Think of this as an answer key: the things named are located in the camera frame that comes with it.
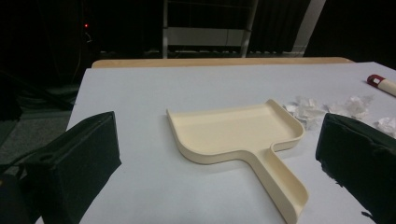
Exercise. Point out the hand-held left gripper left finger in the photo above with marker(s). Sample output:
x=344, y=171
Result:
x=74, y=165

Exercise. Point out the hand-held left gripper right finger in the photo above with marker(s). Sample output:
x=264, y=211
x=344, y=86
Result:
x=361, y=155

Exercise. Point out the white paper scraps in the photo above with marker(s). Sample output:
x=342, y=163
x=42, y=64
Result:
x=306, y=109

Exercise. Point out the cream brush with red cap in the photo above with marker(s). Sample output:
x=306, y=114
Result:
x=387, y=85

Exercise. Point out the cream plastic dustpan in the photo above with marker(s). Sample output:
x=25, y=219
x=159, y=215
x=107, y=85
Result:
x=233, y=133

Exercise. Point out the white table cover sheet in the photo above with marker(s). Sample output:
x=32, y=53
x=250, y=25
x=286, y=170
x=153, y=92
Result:
x=186, y=93

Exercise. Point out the red indicator light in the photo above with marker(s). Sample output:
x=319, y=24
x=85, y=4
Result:
x=86, y=25

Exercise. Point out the white metal stand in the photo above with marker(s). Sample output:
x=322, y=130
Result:
x=202, y=36

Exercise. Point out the white post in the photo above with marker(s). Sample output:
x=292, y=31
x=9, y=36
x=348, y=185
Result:
x=308, y=28

